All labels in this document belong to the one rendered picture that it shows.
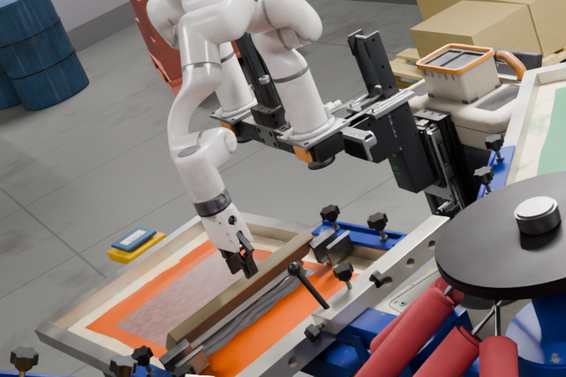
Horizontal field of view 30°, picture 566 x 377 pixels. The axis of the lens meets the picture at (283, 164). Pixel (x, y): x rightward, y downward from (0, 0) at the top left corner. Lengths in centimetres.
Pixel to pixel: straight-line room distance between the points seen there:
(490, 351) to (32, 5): 772
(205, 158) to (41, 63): 687
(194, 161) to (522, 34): 346
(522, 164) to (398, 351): 106
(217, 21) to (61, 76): 683
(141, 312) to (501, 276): 132
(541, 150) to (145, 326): 103
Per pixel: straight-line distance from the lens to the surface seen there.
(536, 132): 270
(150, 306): 259
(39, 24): 893
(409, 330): 157
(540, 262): 144
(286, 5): 246
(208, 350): 228
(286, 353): 200
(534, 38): 545
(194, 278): 262
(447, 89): 317
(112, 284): 272
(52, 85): 900
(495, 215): 158
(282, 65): 260
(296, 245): 235
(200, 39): 224
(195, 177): 213
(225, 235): 218
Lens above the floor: 205
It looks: 21 degrees down
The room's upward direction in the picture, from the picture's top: 22 degrees counter-clockwise
